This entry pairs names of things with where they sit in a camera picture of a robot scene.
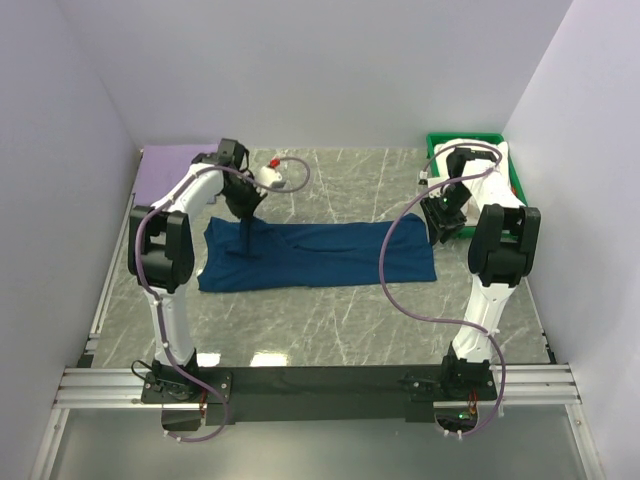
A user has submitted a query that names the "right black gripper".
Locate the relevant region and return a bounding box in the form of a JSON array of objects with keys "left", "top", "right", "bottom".
[{"left": 420, "top": 181, "right": 472, "bottom": 246}]

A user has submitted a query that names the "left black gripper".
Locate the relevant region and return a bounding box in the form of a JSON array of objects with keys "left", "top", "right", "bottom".
[{"left": 222, "top": 174, "right": 269, "bottom": 221}]

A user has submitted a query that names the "blue t shirt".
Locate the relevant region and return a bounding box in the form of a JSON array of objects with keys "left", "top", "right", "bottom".
[{"left": 197, "top": 212, "right": 437, "bottom": 294}]

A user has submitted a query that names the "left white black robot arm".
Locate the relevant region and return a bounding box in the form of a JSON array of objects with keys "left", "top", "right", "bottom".
[{"left": 128, "top": 139, "right": 282, "bottom": 402}]

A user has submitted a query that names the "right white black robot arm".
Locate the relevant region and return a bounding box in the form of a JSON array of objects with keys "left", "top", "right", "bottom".
[{"left": 420, "top": 141, "right": 541, "bottom": 399}]

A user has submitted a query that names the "white t shirt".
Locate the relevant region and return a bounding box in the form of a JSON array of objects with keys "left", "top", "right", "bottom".
[{"left": 440, "top": 143, "right": 524, "bottom": 228}]

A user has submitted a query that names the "green plastic bin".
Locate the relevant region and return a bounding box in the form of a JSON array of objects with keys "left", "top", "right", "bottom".
[{"left": 425, "top": 131, "right": 530, "bottom": 239}]

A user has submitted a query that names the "folded lavender t shirt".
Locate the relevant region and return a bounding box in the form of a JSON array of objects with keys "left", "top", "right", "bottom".
[{"left": 133, "top": 143, "right": 218, "bottom": 206}]

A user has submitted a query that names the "black base beam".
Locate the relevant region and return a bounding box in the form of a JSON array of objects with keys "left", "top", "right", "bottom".
[{"left": 141, "top": 365, "right": 497, "bottom": 425}]

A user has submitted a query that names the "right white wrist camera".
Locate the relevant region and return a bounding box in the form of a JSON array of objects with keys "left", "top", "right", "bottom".
[{"left": 418, "top": 171, "right": 447, "bottom": 197}]

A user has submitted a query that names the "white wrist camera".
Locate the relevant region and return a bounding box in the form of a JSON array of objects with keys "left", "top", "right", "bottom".
[
  {"left": 254, "top": 166, "right": 286, "bottom": 191},
  {"left": 418, "top": 171, "right": 447, "bottom": 197}
]

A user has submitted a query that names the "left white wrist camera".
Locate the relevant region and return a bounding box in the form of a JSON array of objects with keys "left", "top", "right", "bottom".
[{"left": 254, "top": 166, "right": 286, "bottom": 191}]

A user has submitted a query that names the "aluminium rail frame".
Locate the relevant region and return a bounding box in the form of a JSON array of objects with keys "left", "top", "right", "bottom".
[{"left": 29, "top": 192, "right": 601, "bottom": 480}]

